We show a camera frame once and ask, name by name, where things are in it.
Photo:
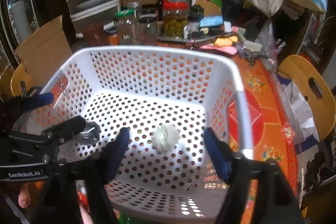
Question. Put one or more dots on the brown plastic mug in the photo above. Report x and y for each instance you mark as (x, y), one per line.
(94, 35)

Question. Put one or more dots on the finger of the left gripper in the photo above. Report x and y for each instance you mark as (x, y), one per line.
(60, 133)
(35, 102)

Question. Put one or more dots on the right wooden chair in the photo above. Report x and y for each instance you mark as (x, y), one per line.
(314, 89)

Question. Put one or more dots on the red lid pickle jar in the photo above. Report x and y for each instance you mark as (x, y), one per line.
(175, 13)

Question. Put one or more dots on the brown cardboard box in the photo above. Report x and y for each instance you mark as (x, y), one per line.
(43, 52)

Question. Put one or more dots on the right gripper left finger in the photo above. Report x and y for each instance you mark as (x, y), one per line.
(97, 171)

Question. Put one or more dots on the green lid glass jar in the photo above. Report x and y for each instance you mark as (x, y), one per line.
(126, 27)

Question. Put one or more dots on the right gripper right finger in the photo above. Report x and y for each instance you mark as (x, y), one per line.
(275, 201)

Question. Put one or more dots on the black lid glass jar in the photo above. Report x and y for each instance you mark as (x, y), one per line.
(148, 29)

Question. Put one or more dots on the white ribbed soft ball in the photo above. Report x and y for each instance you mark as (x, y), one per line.
(165, 138)

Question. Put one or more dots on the small orange content jar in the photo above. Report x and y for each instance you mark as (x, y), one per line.
(112, 36)

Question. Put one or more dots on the wooden chair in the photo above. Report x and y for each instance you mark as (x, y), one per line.
(210, 9)
(314, 89)
(20, 75)

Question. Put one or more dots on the white perforated plastic basket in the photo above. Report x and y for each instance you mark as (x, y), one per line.
(142, 88)

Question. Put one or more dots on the far wooden chair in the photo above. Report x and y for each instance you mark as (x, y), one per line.
(210, 9)

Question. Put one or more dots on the person left hand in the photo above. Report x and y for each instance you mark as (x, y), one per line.
(24, 198)

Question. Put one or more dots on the left wooden chair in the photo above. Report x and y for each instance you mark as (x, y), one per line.
(20, 75)

